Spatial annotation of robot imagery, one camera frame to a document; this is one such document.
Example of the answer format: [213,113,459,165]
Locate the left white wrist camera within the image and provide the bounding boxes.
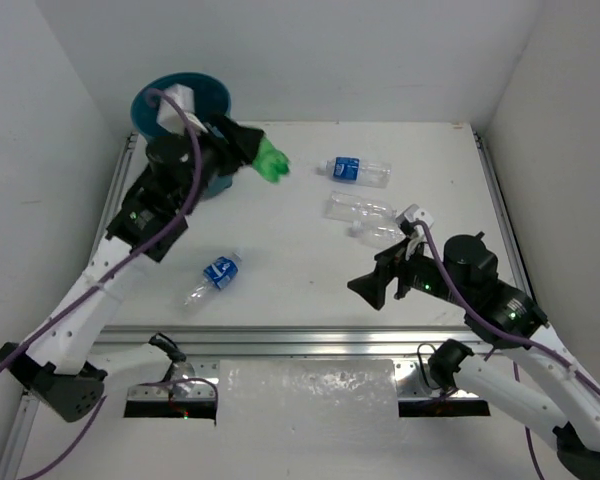
[155,83,204,136]

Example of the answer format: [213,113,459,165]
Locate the clear crushed bottle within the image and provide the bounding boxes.
[324,191,396,223]

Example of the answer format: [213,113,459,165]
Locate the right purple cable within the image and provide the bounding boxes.
[412,219,600,480]

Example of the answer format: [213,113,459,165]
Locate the aluminium front rail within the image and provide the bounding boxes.
[94,327,531,401]

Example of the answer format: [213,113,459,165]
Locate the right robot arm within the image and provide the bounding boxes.
[347,235,600,479]

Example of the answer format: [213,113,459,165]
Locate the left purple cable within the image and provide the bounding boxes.
[0,88,204,480]

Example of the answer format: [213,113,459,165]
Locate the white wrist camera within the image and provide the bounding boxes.
[395,204,435,228]
[155,83,204,136]

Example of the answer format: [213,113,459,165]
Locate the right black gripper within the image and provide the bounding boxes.
[346,232,469,307]

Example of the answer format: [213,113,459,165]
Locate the white front panel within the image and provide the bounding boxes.
[217,360,398,479]

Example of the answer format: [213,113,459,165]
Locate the teal plastic bin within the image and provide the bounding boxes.
[130,72,234,201]

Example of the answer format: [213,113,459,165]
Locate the purple cable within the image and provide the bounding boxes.
[0,88,204,480]
[412,219,600,480]

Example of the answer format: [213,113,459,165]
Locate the green plastic bottle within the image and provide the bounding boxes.
[251,137,290,183]

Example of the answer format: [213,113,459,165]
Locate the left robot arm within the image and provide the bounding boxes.
[0,114,265,422]

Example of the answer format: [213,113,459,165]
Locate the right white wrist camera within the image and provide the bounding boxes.
[395,204,435,228]

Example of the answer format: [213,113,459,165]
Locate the blue label bottle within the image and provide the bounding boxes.
[316,156,391,188]
[183,249,243,316]

